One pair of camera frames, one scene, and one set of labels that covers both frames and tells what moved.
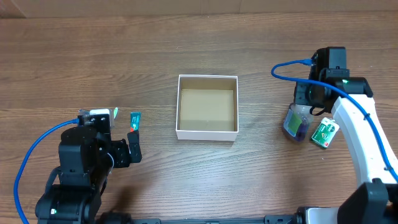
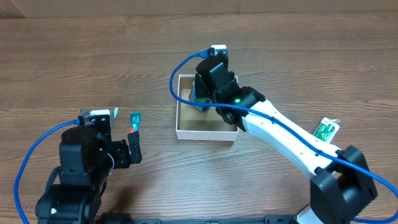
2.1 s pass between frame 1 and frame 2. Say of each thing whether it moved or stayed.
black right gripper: moved
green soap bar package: stayed
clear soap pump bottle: moved
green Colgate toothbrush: stayed
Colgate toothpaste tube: stayed
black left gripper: stayed
